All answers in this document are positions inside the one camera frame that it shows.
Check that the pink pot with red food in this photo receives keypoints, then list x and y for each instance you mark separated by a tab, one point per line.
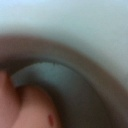
85	94

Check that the cream round plate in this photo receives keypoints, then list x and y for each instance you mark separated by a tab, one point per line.
97	28

